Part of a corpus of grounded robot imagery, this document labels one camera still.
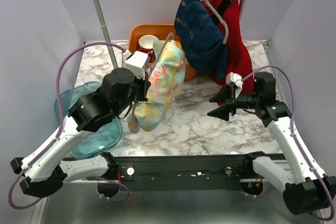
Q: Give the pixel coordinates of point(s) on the clear blue plastic bin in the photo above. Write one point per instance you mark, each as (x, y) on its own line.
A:
(103, 139)

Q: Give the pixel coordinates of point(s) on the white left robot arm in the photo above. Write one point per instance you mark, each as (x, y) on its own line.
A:
(44, 172)

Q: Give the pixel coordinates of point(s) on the floral cloth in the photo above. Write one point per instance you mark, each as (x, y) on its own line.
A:
(162, 87)

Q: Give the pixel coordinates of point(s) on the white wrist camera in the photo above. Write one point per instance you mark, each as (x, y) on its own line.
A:
(138, 63)
(235, 81)

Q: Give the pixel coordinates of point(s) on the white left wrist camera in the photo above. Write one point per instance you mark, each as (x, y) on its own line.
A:
(138, 63)

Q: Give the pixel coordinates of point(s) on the yellow bowl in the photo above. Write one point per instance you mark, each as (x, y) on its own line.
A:
(178, 44)

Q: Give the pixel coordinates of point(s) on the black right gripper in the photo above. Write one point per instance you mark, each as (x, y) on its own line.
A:
(222, 112)

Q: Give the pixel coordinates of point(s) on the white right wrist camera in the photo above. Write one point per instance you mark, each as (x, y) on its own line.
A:
(235, 81)

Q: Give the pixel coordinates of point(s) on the red skirt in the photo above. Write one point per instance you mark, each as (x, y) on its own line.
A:
(238, 58)

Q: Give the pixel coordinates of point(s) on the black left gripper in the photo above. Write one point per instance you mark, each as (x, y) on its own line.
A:
(145, 85)

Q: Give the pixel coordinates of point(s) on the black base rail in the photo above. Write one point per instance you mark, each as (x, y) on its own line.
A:
(173, 173)

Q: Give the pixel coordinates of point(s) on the grey hanger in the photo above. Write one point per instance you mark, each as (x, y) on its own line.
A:
(162, 48)
(220, 20)

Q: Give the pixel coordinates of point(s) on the blue denim skirt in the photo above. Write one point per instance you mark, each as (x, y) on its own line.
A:
(200, 38)

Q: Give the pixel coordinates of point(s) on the orange plastic basin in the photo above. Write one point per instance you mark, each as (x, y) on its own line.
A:
(161, 31)

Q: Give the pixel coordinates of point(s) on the red cup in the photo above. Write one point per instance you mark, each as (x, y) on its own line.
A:
(149, 52)

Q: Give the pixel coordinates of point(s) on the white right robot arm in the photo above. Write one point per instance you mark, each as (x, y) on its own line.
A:
(305, 187)

